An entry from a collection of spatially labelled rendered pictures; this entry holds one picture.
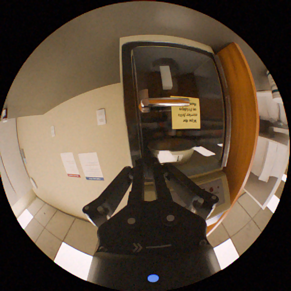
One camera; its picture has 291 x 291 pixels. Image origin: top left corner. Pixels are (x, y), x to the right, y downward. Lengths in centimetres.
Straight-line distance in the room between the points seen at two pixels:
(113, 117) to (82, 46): 51
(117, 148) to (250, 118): 75
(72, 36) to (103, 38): 10
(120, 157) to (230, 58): 85
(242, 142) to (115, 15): 52
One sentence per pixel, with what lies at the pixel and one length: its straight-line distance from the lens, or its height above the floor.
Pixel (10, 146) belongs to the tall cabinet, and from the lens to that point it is 287.
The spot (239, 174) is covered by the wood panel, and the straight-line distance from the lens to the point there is 40.
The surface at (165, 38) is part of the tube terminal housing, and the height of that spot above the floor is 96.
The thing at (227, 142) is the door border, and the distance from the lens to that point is 34.
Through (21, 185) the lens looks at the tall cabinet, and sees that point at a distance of 295.
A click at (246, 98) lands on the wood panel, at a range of 37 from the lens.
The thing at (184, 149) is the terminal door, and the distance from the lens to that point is 24.
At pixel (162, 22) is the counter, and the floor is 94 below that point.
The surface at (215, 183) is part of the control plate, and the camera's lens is 34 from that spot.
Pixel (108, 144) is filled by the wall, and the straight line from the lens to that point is 72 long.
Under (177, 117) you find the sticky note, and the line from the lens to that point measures 22.
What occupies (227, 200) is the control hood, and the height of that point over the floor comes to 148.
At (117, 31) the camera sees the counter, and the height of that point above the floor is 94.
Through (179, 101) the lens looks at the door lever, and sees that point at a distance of 17.
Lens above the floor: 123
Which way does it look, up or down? 15 degrees up
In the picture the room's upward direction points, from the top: 174 degrees clockwise
